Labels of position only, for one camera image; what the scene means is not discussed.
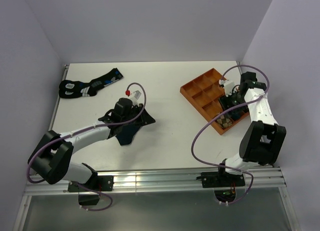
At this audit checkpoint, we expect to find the black sport sock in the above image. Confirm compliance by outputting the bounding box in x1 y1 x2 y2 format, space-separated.
58 68 124 99

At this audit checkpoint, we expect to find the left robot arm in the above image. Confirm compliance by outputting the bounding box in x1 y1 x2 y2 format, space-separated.
27 98 156 191

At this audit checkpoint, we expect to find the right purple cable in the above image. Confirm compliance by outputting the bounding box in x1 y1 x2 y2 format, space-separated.
191 64 271 205

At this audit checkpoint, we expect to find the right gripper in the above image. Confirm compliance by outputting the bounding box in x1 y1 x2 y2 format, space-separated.
218 89 249 119

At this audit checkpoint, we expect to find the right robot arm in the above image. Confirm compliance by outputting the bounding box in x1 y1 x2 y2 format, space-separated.
216 72 287 186

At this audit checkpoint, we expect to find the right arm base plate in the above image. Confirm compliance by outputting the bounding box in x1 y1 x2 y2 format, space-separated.
196 171 246 188

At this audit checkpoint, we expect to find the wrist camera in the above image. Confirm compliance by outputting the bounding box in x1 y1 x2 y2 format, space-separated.
125 90 141 103
218 79 235 97

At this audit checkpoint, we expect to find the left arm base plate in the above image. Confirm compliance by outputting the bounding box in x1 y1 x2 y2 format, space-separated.
67 175 114 193

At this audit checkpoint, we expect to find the brown argyle sock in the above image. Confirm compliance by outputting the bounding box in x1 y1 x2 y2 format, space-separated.
215 115 233 129

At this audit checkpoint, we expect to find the aluminium rail frame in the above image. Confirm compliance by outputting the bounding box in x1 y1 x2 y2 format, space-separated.
14 62 301 231

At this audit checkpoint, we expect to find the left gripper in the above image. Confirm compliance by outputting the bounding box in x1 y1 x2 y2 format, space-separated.
121 103 155 127

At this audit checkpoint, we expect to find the orange compartment tray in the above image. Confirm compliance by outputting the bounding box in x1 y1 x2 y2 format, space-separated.
180 68 249 135

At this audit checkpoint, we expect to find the dark navy sock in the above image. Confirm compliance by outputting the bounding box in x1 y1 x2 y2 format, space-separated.
115 125 140 146

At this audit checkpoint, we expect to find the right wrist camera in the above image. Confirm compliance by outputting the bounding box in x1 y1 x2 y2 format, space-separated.
218 79 235 97

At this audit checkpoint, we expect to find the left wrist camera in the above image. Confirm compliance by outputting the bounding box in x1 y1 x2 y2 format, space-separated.
125 90 141 103

